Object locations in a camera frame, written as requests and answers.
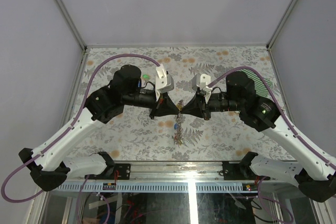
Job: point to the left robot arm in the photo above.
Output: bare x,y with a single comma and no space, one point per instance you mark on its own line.
50,166

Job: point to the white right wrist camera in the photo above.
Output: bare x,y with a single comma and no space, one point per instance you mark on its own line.
200,84

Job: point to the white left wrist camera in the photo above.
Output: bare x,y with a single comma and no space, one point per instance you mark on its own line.
163,81

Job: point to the green striped cloth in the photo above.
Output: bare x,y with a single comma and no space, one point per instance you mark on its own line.
260,87

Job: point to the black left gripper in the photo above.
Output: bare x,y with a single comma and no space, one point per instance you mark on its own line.
165,106

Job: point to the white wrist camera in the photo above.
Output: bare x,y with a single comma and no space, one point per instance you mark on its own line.
200,84
163,81

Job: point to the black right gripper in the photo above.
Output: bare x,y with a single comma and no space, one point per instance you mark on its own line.
196,106

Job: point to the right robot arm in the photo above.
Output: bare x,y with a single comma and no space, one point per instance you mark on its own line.
312,171

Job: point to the aluminium front rail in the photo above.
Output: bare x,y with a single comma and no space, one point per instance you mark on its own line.
169,177

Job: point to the green key tag far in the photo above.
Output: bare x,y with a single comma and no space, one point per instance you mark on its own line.
146,77

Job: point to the floral table mat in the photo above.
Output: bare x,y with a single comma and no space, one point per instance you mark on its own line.
133,136

